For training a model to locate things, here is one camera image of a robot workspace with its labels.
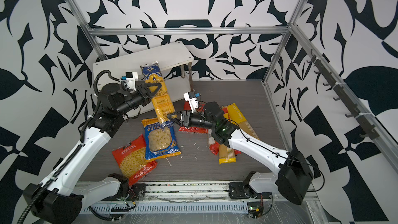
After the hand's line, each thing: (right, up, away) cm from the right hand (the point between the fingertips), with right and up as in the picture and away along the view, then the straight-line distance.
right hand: (169, 115), depth 64 cm
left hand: (-4, +13, +2) cm, 14 cm away
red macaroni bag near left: (-22, -25, +16) cm, 37 cm away
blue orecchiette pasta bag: (-9, -16, +24) cm, 30 cm away
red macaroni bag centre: (+13, +3, -1) cm, 13 cm away
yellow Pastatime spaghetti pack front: (+26, -23, +19) cm, 40 cm away
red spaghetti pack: (+21, -20, +19) cm, 34 cm away
